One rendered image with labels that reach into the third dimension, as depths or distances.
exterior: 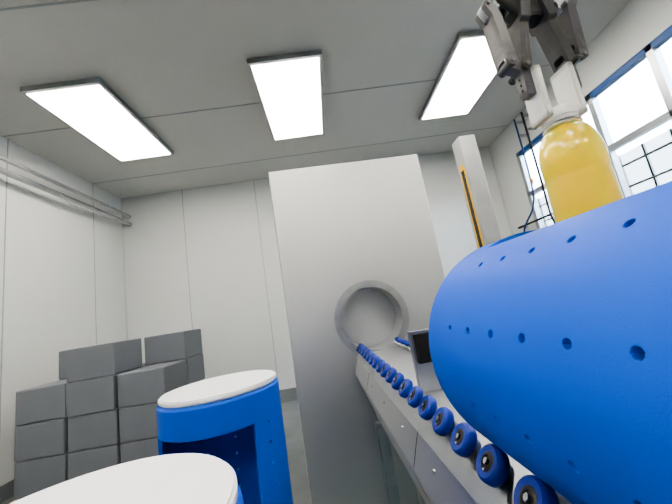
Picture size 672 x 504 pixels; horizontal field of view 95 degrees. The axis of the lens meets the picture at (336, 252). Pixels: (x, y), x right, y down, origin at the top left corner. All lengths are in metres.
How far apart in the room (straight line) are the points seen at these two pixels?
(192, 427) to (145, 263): 4.85
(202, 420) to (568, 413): 0.66
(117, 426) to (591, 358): 3.24
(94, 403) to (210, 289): 2.29
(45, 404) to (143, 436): 0.84
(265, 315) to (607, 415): 4.68
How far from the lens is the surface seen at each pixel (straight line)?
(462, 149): 1.23
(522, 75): 0.50
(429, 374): 0.90
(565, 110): 0.49
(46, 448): 3.63
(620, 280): 0.23
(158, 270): 5.43
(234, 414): 0.77
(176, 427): 0.81
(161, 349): 3.50
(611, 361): 0.22
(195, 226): 5.33
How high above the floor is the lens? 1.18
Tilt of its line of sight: 10 degrees up
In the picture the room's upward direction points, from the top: 9 degrees counter-clockwise
